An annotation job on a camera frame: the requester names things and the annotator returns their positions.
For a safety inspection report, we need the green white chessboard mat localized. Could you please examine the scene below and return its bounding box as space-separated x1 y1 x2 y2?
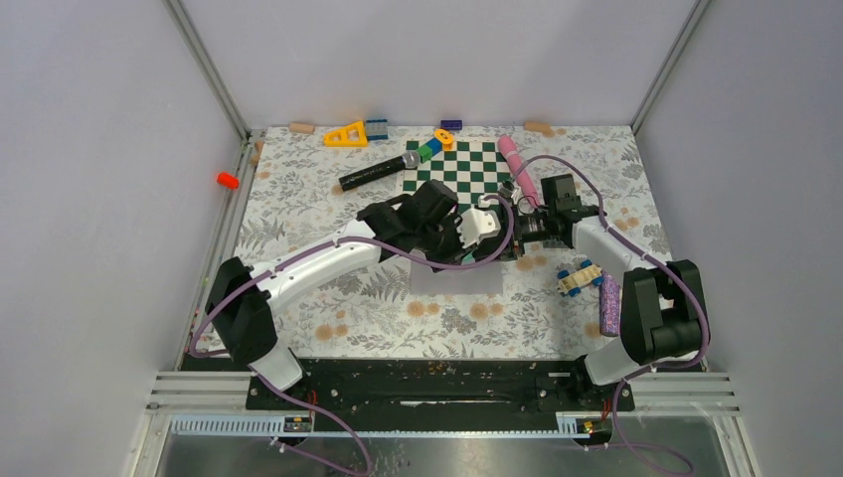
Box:
397 140 510 213

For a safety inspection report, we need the purple lego brick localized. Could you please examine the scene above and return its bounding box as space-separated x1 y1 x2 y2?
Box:
439 119 463 131

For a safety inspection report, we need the purple glitter microphone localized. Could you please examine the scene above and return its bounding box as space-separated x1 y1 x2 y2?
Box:
598 272 622 338

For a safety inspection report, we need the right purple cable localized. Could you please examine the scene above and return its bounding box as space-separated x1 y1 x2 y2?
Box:
510 154 713 477

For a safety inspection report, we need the purple cable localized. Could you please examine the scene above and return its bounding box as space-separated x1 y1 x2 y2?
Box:
187 193 516 477
510 154 713 477

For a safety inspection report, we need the blue lego brick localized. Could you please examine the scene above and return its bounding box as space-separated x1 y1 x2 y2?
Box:
364 118 389 141

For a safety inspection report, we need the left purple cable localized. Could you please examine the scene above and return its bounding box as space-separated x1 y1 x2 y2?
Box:
187 193 516 477

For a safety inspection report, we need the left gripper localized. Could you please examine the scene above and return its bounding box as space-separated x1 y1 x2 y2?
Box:
417 213 478 274

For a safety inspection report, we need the orange cap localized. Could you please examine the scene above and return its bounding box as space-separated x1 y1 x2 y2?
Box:
216 172 241 190

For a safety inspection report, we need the wooden cylinder block right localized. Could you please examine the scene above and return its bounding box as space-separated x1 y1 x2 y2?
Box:
523 121 555 137

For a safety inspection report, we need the wooden cylinder block left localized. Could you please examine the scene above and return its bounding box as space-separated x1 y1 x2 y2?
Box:
288 122 315 135

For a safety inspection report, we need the beige toy car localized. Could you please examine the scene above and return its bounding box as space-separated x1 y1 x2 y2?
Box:
557 259 604 297

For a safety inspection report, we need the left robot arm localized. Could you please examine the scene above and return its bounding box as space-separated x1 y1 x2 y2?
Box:
202 180 501 408

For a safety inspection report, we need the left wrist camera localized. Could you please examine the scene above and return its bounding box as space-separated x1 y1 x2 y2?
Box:
456 207 502 249

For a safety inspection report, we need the wooden cylinder block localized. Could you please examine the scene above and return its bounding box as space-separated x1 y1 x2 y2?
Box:
288 122 315 135
523 121 555 137

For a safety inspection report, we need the floral table cloth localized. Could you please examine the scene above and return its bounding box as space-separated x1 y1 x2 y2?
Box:
235 126 671 359

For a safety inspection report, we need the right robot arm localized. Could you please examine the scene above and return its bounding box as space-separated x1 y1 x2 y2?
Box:
474 174 710 409

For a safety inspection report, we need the grey lego baseplate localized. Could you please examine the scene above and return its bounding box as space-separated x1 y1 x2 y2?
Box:
542 237 574 249

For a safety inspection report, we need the yellow triangle toy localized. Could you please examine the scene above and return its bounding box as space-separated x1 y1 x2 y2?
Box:
323 120 368 148

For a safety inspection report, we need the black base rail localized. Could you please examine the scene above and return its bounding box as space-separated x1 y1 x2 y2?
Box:
288 359 634 432

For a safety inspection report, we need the black toy microphone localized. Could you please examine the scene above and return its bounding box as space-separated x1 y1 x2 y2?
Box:
338 150 422 192

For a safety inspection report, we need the colourful block chain toy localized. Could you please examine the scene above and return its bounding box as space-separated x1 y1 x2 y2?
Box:
417 129 454 163

